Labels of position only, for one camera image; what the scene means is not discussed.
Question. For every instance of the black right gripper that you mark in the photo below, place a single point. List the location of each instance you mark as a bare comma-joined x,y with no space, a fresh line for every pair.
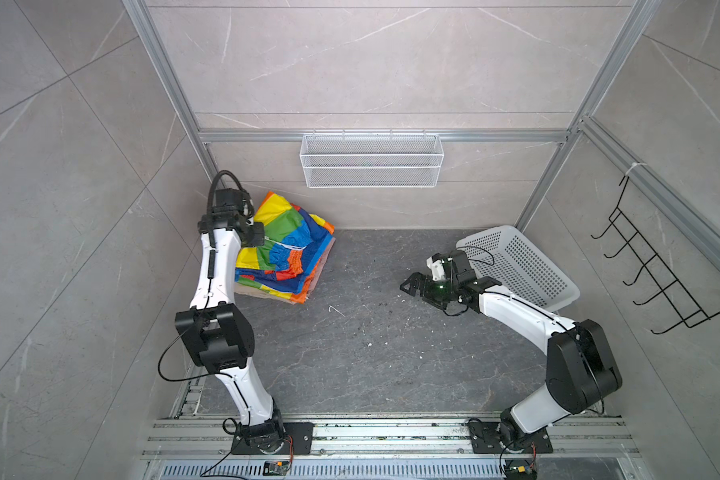
425,293

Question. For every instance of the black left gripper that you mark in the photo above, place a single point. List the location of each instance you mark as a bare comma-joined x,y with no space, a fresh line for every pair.
259,235

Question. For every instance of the multicolour orange blue shorts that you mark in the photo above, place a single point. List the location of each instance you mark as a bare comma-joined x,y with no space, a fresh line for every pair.
295,250

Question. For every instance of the beige shorts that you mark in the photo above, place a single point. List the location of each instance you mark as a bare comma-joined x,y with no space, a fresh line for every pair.
262,294

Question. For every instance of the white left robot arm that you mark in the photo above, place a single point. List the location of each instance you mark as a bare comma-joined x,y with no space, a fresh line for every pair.
216,334

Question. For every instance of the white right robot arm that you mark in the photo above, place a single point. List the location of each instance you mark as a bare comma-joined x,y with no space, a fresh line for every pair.
581,369

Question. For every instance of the white plastic laundry basket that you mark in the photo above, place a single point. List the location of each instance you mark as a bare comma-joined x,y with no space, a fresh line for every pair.
505,254

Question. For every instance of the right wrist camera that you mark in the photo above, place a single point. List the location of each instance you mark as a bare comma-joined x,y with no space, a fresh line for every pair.
452,267

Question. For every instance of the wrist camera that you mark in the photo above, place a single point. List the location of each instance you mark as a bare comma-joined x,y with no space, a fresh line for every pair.
452,267
233,200

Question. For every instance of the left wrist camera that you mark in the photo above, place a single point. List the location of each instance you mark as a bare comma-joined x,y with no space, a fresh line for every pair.
233,200

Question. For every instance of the white wire wall basket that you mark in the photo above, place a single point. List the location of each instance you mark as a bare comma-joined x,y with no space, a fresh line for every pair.
371,160

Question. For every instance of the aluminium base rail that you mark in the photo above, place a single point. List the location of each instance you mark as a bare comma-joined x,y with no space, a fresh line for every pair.
393,446

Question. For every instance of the black wire hook rack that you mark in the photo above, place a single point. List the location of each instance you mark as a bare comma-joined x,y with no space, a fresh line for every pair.
668,286

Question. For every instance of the aluminium frame post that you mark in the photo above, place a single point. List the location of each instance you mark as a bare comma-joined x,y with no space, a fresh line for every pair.
147,31

